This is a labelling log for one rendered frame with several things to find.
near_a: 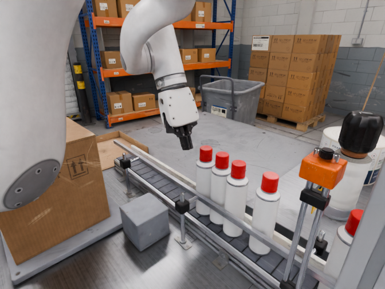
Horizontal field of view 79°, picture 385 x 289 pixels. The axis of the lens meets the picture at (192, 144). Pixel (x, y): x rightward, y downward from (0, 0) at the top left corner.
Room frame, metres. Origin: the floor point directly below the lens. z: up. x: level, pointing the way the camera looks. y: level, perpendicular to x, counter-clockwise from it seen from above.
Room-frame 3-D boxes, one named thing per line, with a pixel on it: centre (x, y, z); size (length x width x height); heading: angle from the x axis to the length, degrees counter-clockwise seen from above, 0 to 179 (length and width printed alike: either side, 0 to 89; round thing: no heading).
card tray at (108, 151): (1.03, 0.41, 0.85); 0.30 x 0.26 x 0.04; 43
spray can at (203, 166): (0.54, -0.04, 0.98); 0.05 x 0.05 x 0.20
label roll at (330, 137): (0.77, -0.58, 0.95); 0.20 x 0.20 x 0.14
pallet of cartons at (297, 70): (4.11, -1.65, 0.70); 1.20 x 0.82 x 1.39; 42
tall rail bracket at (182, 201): (0.49, 0.01, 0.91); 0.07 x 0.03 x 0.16; 133
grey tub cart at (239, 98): (3.06, -0.51, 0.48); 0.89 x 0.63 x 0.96; 145
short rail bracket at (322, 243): (0.39, -0.29, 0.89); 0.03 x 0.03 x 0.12; 43
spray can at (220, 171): (0.51, -0.07, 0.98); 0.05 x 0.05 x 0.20
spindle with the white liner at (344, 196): (0.54, -0.42, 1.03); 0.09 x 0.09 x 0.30
